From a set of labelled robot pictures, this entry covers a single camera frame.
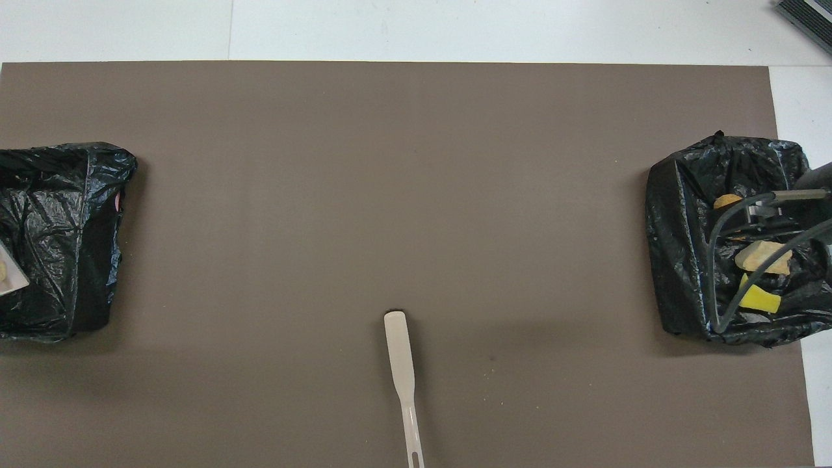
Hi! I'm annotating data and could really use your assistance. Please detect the brown table mat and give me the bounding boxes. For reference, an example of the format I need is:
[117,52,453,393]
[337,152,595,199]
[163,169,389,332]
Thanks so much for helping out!
[0,61,814,468]

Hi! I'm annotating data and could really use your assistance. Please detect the black bag lined bin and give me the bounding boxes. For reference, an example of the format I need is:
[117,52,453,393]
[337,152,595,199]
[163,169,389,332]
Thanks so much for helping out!
[0,142,138,344]
[645,131,832,348]

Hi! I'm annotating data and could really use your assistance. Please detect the beige brush black bristles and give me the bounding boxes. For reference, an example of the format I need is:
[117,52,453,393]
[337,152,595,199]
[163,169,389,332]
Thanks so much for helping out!
[383,310,426,468]

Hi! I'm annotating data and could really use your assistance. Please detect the grey ribbed device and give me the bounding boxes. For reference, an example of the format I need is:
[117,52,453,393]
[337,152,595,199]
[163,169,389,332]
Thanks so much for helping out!
[775,0,832,54]

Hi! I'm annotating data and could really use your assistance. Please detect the beige plastic dustpan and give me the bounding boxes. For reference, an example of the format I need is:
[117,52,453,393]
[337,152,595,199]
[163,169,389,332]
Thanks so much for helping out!
[0,242,31,297]

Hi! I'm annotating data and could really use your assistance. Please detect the tan sponge chunk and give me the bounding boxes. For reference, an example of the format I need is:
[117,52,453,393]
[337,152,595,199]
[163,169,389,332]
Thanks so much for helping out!
[734,240,794,275]

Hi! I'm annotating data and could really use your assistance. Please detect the yellow sponge green backing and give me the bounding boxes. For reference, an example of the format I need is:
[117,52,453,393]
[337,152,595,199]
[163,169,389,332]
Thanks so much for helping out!
[738,273,783,314]

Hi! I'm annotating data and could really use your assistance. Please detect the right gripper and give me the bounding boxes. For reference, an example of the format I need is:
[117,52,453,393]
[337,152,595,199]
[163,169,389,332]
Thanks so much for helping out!
[747,162,832,235]

